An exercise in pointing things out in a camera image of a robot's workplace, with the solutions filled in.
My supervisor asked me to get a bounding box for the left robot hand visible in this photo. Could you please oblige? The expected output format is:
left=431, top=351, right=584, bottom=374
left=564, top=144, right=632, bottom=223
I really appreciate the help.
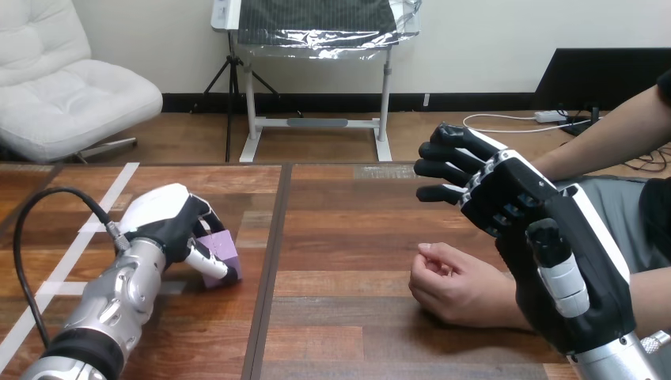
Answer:
left=117, top=183, right=241, bottom=288

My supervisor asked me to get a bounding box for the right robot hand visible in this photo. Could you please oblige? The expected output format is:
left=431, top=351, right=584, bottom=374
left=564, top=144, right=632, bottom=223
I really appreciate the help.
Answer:
left=412, top=121, right=639, bottom=357

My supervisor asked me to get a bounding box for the person's hand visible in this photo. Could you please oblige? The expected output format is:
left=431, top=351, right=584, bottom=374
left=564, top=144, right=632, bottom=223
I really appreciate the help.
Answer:
left=408, top=241, right=532, bottom=332

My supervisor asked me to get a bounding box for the purple block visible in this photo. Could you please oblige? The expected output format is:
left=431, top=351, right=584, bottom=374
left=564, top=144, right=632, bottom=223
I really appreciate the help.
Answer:
left=195, top=229, right=244, bottom=290

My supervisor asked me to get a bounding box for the person's forearm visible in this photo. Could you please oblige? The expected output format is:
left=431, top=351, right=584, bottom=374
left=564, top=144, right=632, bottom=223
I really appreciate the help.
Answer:
left=627, top=264, right=671, bottom=337
left=530, top=83, right=671, bottom=183

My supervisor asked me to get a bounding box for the person's body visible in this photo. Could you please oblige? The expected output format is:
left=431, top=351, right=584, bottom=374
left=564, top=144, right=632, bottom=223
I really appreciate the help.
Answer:
left=554, top=68, right=671, bottom=275

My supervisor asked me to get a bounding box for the black tripod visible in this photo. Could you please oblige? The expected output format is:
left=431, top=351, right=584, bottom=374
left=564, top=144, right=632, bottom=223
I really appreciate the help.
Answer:
left=191, top=31, right=304, bottom=164

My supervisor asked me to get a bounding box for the white cushioned chair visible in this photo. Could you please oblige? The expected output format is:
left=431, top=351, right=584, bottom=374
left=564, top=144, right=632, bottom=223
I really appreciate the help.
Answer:
left=0, top=0, right=164, bottom=164

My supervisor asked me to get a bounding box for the white power strip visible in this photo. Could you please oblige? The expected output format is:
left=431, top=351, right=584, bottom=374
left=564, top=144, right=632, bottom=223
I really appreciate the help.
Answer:
left=533, top=109, right=571, bottom=125

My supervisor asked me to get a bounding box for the white desk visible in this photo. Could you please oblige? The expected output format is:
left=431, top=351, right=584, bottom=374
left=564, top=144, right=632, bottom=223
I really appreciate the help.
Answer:
left=210, top=0, right=423, bottom=164

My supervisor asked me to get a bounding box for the dark screen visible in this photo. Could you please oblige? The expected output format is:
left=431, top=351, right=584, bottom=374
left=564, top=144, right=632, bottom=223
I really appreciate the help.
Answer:
left=531, top=47, right=671, bottom=112

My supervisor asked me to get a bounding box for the foil sheet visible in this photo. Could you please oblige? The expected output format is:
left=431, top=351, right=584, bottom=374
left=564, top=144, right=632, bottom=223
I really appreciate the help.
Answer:
left=234, top=0, right=423, bottom=60

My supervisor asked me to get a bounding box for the black cable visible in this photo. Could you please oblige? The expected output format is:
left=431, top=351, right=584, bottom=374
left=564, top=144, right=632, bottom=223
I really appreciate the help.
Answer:
left=12, top=186, right=131, bottom=351

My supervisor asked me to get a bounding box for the tangle of cables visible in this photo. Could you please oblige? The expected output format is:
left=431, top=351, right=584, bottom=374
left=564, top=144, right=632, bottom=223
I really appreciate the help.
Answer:
left=462, top=104, right=671, bottom=174

